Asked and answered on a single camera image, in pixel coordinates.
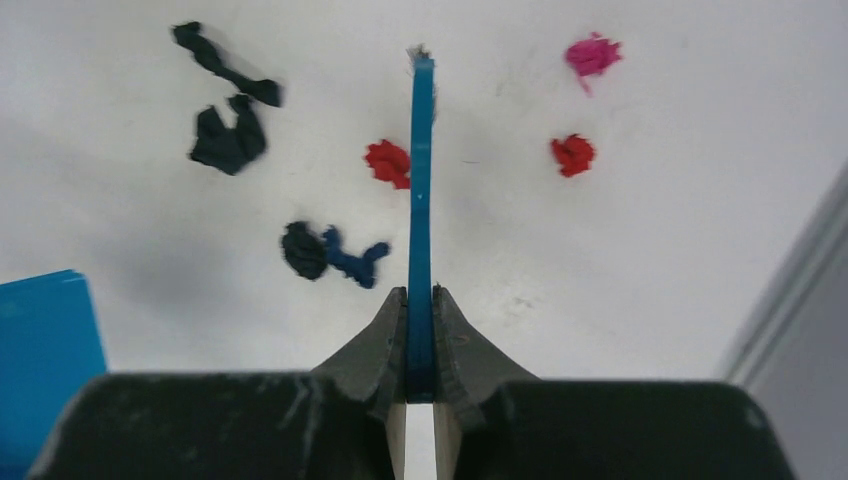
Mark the blue hand brush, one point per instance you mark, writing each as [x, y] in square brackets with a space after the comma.
[420, 356]

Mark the large black paper scrap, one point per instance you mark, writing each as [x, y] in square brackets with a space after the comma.
[224, 148]

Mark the pink paper scrap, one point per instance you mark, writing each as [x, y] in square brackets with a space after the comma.
[591, 56]

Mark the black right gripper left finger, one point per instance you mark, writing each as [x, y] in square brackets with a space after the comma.
[342, 420]

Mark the red paper scrap right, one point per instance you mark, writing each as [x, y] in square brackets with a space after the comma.
[574, 154]

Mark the red paper scrap centre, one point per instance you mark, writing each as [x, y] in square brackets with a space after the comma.
[389, 163]

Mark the dark blue paper scrap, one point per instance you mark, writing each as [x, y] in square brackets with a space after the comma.
[361, 269]

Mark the blue plastic dustpan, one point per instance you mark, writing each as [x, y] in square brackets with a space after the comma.
[50, 348]

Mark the red paper scrap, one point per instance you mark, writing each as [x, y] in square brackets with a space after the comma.
[389, 163]
[574, 154]

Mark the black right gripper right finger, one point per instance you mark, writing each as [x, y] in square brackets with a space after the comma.
[496, 420]

